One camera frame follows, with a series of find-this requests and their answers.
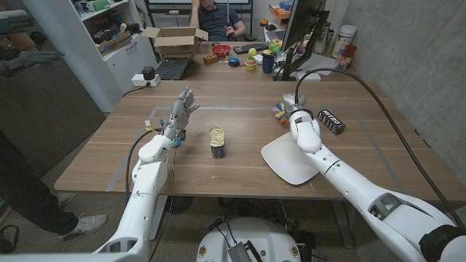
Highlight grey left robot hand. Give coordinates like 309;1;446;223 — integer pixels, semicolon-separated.
165;87;200;141

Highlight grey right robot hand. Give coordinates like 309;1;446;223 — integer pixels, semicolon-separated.
282;92;314;119

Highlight orange and blue glue stick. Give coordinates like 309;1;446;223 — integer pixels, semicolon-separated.
272;103;289;126

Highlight black Nitro package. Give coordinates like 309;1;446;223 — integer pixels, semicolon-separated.
317;108;347;136

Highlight gold tin can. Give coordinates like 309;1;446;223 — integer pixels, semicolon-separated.
209;127;226;160

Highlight white paper plate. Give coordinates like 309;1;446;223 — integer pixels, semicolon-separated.
261;131;320;186

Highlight spare grey robotic hand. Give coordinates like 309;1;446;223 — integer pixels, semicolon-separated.
0;47;66;77
0;9;37;36

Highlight flat white box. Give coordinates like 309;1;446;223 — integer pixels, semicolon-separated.
295;71;322;82

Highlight dark blue mug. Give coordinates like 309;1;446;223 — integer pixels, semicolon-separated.
261;54;278;74

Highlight black laptop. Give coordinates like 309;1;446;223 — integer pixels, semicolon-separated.
155;38;203;81

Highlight white paper sheets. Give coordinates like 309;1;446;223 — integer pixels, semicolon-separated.
287;52;338;76

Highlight white power strip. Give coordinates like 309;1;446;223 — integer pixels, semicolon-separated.
131;74;162;87

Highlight black keyboard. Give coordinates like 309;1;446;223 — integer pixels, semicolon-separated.
232;42;270;55

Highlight open cardboard box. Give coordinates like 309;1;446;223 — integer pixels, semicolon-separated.
141;26;209;59

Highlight red bowl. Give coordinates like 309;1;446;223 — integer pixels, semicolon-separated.
211;44;232;58

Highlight black computer monitor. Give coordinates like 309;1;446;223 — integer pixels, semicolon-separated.
280;0;331;82

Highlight white canister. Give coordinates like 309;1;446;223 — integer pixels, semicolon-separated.
331;24;358;58

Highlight orange box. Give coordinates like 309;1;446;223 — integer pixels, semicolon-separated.
268;3;292;20

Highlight seated person in dark shirt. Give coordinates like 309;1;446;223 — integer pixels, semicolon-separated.
189;0;248;42

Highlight grey metal table leg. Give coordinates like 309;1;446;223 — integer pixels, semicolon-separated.
331;199;355;250
147;195;168;241

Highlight white shelf cabinet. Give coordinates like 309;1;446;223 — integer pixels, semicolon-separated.
21;0;159;113

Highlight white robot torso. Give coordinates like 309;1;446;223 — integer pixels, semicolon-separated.
196;217;302;262

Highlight grey box on torso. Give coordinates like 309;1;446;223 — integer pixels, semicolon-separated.
227;239;263;262

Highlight standing person in dark trousers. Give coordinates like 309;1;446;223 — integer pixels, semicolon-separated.
0;130;108;241

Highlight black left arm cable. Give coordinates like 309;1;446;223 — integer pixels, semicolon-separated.
125;129;156;205

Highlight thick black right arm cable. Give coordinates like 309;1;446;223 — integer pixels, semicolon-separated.
293;67;466;229

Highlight black strap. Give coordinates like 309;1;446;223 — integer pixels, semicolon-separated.
0;224;20;254

